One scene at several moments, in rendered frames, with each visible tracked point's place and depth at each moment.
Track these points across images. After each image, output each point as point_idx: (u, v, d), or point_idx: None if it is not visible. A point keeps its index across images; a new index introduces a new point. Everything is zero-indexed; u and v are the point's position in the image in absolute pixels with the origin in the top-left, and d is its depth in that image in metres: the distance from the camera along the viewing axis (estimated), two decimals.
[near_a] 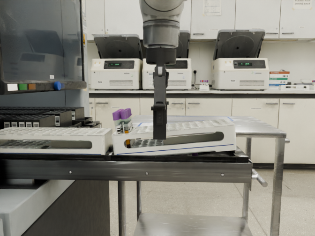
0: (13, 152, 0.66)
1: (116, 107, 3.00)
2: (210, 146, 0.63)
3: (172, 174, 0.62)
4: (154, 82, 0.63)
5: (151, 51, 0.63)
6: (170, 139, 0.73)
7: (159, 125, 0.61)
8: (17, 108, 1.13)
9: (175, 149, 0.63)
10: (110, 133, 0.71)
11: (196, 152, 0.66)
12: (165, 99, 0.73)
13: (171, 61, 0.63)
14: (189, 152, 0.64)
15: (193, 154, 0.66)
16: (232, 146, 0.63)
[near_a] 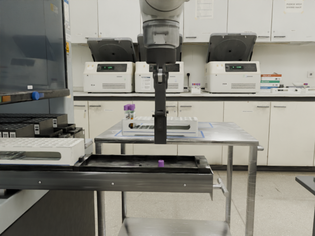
0: None
1: (108, 110, 3.02)
2: (181, 132, 1.02)
3: (137, 184, 0.65)
4: None
5: None
6: None
7: None
8: (1, 115, 1.16)
9: None
10: (81, 144, 0.74)
11: (161, 163, 0.69)
12: None
13: None
14: (168, 135, 1.02)
15: (159, 164, 0.69)
16: (195, 134, 1.01)
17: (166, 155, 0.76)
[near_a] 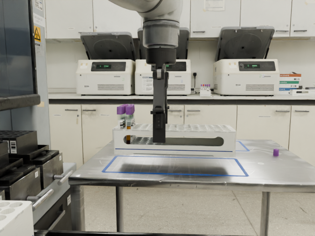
0: None
1: (104, 115, 2.64)
2: (208, 151, 0.63)
3: None
4: (153, 84, 0.63)
5: (150, 51, 0.63)
6: (170, 140, 0.73)
7: (158, 129, 0.62)
8: None
9: (173, 150, 0.63)
10: (23, 218, 0.35)
11: (277, 151, 0.77)
12: (166, 102, 0.72)
13: (170, 61, 0.63)
14: (187, 154, 0.63)
15: (275, 152, 0.77)
16: (231, 153, 0.62)
17: (198, 235, 0.38)
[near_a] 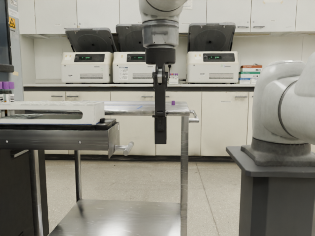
0: None
1: None
2: (69, 124, 0.64)
3: (31, 142, 0.63)
4: None
5: None
6: (48, 117, 0.74)
7: None
8: None
9: (35, 123, 0.64)
10: None
11: (173, 101, 1.13)
12: None
13: None
14: None
15: (172, 102, 1.14)
16: None
17: None
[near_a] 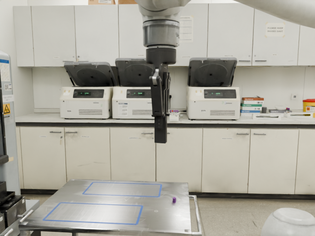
0: None
1: (85, 137, 2.96)
2: None
3: None
4: None
5: (148, 52, 0.63)
6: None
7: (159, 130, 0.67)
8: None
9: None
10: None
11: (174, 199, 1.09)
12: (165, 106, 0.68)
13: (168, 61, 0.62)
14: None
15: (173, 200, 1.09)
16: None
17: None
